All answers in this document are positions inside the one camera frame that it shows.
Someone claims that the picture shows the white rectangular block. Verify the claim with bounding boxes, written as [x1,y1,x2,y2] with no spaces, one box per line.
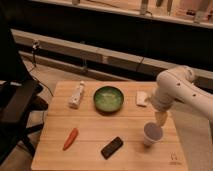
[136,91,148,107]

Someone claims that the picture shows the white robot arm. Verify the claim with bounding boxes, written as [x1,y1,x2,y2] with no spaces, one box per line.
[150,66,213,126]

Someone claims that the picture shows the black rectangular remote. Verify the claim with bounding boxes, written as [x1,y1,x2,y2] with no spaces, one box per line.
[101,137,123,159]

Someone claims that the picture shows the white plastic bottle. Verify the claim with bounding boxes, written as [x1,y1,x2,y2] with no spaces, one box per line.
[68,81,85,109]

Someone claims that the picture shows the green ceramic bowl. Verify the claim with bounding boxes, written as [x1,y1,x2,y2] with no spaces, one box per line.
[93,86,124,113]

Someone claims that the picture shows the orange carrot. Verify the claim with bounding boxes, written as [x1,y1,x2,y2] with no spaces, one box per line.
[63,128,78,150]

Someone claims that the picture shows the black office chair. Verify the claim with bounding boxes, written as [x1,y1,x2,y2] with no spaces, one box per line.
[0,7,48,165]

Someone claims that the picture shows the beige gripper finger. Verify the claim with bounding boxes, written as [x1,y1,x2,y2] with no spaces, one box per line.
[155,112,168,126]

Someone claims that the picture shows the black cable on floor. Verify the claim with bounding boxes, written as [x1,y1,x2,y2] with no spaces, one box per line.
[20,41,54,98]

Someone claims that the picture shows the white ceramic cup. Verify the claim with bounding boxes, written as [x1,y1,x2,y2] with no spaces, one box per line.
[143,122,163,146]

